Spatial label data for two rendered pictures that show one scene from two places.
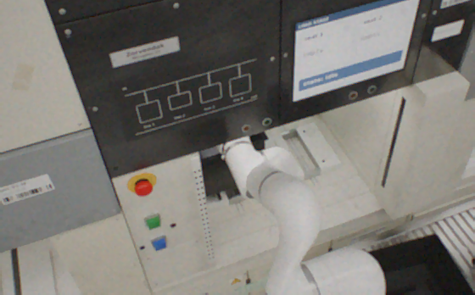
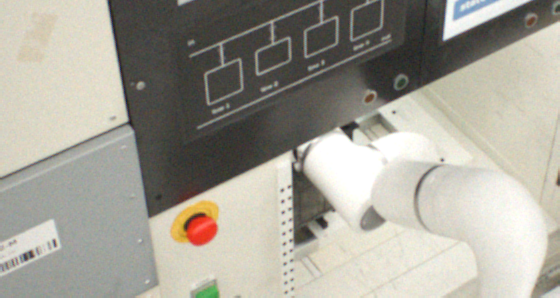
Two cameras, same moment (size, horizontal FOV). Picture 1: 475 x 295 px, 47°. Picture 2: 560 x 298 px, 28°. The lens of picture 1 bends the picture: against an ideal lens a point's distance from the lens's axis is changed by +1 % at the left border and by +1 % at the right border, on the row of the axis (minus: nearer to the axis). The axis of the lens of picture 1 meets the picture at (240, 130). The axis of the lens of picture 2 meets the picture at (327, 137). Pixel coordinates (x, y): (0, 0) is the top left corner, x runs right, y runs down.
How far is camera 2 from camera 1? 0.36 m
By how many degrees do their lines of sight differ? 11
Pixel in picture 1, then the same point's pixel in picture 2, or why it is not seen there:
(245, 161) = (348, 165)
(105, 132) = (151, 129)
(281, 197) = (474, 199)
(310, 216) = (533, 222)
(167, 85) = (257, 29)
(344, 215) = not seen: hidden behind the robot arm
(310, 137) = (407, 122)
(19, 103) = (25, 88)
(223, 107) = (338, 61)
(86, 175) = (113, 214)
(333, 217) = not seen: hidden behind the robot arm
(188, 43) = not seen: outside the picture
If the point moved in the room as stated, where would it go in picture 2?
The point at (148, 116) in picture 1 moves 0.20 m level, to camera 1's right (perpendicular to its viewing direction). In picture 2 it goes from (222, 91) to (392, 58)
